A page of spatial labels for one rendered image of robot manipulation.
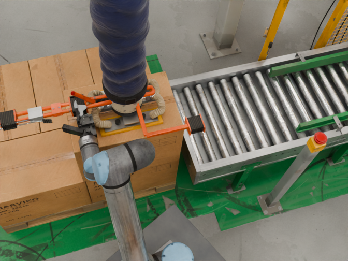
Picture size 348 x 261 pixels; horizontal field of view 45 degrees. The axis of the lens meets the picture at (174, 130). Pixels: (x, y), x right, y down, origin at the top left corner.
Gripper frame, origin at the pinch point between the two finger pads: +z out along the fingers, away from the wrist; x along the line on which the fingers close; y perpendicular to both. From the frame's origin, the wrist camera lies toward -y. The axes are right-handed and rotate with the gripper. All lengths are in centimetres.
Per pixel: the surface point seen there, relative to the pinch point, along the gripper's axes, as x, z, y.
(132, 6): 74, -11, 29
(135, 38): 56, -10, 30
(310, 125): -44, -24, 141
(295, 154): -62, -34, 131
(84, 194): -74, -19, -9
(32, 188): -53, -16, -36
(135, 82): 23.4, -9.3, 29.8
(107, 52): 44.6, -5.9, 18.9
